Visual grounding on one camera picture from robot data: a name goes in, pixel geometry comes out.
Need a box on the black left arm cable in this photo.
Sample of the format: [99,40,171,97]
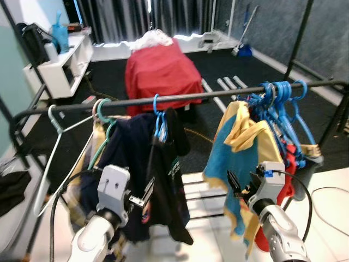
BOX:
[49,169,101,262]

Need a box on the blue plastic hanger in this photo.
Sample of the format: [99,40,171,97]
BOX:
[289,80,318,160]
[152,94,167,141]
[260,82,284,159]
[273,81,300,156]

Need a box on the white shelf unit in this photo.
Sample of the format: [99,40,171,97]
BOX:
[23,32,94,100]

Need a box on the white wire hanger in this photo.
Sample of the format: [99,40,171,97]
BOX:
[33,104,101,217]

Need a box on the red garment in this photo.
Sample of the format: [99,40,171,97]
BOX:
[255,139,299,253]

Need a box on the dark striped curtain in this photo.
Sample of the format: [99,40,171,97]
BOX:
[74,0,219,44]

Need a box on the black cloth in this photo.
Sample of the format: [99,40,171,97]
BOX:
[0,170,32,217]

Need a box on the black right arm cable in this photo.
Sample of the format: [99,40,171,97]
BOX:
[270,169,313,242]

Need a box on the black bag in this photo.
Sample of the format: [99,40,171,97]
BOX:
[15,23,51,67]

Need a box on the navy garment with pink logo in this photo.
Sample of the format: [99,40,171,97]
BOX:
[71,112,164,243]

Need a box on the beige striped garment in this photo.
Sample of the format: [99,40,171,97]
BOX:
[68,121,107,227]

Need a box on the pink plastic hanger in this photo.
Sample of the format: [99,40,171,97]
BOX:
[91,99,104,122]

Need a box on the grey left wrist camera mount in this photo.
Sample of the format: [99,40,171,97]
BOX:
[97,164,132,218]

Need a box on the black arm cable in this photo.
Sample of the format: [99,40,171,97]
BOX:
[49,169,101,262]
[270,169,313,242]

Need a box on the grey box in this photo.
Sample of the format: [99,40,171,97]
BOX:
[197,31,222,53]

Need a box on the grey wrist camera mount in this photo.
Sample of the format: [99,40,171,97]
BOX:
[97,164,132,218]
[250,161,288,211]

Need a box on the yellow and blue garment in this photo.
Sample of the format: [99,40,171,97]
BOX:
[203,101,284,257]

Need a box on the black garment with green print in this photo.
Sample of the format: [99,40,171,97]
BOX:
[150,106,194,246]

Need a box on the black metal clothes rack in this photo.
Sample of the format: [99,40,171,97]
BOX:
[10,79,349,257]

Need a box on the red cloth cover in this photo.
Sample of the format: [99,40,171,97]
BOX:
[124,37,203,116]

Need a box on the mop with blue head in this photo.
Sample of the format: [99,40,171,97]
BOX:
[232,4,261,58]

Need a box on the white cloth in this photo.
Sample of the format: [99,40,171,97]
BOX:
[135,28,175,51]

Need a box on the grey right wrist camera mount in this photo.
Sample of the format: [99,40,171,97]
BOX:
[250,161,288,211]

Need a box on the turquoise plastic bag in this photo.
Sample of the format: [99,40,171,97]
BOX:
[52,10,70,54]

